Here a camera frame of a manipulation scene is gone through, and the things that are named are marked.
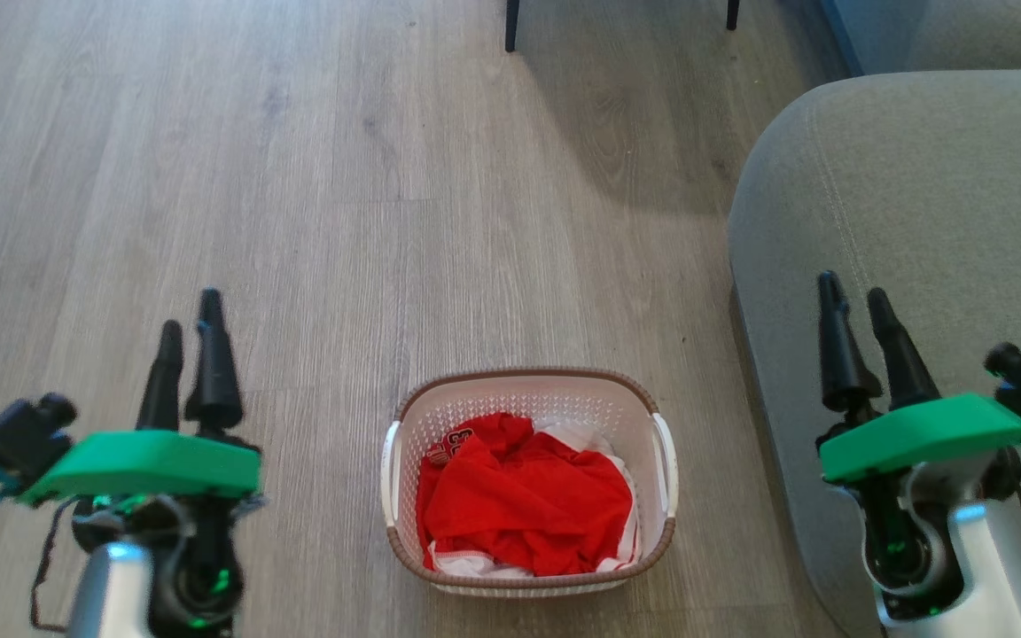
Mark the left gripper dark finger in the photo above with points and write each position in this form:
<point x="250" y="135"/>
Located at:
<point x="162" y="381"/>
<point x="214" y="381"/>

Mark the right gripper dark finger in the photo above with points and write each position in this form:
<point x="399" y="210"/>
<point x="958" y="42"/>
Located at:
<point x="840" y="354"/>
<point x="905" y="363"/>

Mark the white laundry basket brown rim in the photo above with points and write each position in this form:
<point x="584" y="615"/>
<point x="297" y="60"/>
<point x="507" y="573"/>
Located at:
<point x="528" y="394"/>

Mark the white garment red trim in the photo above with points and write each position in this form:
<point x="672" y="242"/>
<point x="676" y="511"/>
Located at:
<point x="595" y="443"/>

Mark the grey fabric sofa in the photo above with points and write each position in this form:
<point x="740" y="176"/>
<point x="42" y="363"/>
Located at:
<point x="936" y="204"/>

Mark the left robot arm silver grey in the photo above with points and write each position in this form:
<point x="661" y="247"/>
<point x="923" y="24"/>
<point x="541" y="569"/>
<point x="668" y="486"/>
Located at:
<point x="134" y="594"/>

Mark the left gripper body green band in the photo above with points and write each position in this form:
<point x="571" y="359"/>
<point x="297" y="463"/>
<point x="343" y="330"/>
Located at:
<point x="147" y="465"/>

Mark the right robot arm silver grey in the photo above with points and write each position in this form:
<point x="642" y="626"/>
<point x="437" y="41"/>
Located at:
<point x="980" y="576"/>

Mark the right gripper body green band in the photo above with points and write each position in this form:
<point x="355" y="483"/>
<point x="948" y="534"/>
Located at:
<point x="927" y="434"/>

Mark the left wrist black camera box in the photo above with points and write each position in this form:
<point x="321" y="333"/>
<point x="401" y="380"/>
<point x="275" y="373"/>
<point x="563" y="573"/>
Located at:
<point x="19" y="434"/>

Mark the black furniture leg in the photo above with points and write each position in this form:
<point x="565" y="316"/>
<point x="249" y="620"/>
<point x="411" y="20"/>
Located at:
<point x="511" y="22"/>
<point x="732" y="12"/>

